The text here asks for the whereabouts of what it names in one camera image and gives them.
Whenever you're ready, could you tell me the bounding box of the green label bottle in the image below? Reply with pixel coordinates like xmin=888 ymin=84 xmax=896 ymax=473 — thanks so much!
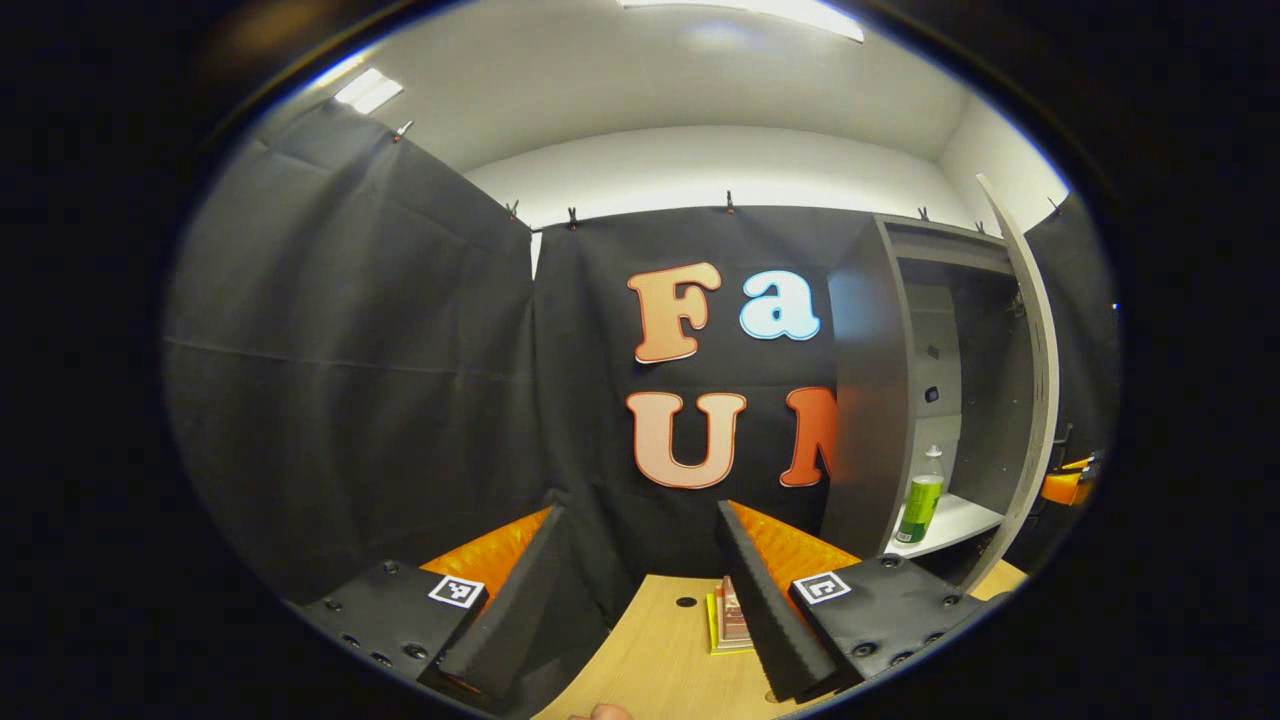
xmin=893 ymin=445 xmax=947 ymax=546

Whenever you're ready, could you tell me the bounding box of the row of black cloth clips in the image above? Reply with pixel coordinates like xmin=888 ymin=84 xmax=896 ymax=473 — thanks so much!
xmin=393 ymin=120 xmax=1063 ymax=236

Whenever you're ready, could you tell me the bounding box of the small ceiling light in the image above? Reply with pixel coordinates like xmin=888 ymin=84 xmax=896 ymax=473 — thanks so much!
xmin=333 ymin=67 xmax=405 ymax=115

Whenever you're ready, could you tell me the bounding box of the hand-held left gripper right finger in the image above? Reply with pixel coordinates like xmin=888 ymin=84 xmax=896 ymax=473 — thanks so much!
xmin=716 ymin=500 xmax=1012 ymax=705

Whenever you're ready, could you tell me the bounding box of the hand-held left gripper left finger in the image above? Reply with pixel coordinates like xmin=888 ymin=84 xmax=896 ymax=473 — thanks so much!
xmin=283 ymin=504 xmax=572 ymax=716

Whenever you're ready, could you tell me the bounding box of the black backdrop cloth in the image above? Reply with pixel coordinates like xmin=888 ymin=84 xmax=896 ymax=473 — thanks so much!
xmin=165 ymin=100 xmax=1121 ymax=691

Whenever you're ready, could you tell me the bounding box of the dark grey cabinet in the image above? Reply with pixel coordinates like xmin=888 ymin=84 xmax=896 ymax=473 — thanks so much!
xmin=822 ymin=212 xmax=1041 ymax=591

